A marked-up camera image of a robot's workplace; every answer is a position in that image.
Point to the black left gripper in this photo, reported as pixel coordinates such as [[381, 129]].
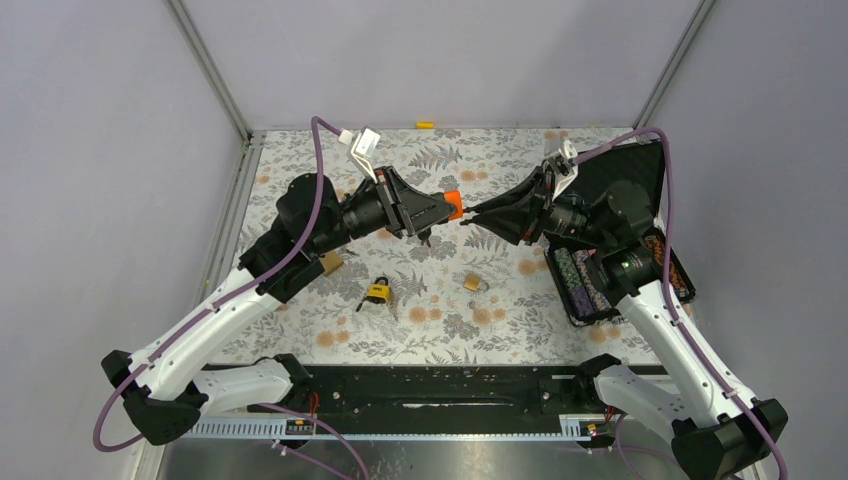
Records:
[[425, 209]]

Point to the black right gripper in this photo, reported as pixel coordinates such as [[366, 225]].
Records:
[[511, 225]]

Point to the black keys bunch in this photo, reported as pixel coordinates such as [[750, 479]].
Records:
[[424, 237]]

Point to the orange padlock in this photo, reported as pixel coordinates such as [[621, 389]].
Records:
[[455, 200]]

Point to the small brass padlock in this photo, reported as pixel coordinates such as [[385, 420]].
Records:
[[474, 283]]

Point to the yellow black padlock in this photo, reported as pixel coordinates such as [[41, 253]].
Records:
[[381, 294]]

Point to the large brass padlock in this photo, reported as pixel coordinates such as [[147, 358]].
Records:
[[334, 260]]

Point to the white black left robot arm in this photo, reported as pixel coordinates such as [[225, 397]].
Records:
[[166, 387]]

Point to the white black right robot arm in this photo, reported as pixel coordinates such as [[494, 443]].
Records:
[[714, 424]]

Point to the black poker chip case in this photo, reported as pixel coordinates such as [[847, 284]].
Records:
[[623, 172]]

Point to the floral patterned mat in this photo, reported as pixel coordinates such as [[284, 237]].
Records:
[[519, 320]]

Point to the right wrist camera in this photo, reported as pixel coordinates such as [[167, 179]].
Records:
[[558, 164]]

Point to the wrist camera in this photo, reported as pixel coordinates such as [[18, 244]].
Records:
[[558, 164], [360, 149]]

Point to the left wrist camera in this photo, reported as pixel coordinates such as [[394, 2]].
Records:
[[360, 149]]

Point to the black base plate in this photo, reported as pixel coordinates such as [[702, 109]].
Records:
[[455, 393]]

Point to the white slotted cable duct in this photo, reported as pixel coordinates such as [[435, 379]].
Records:
[[560, 427]]

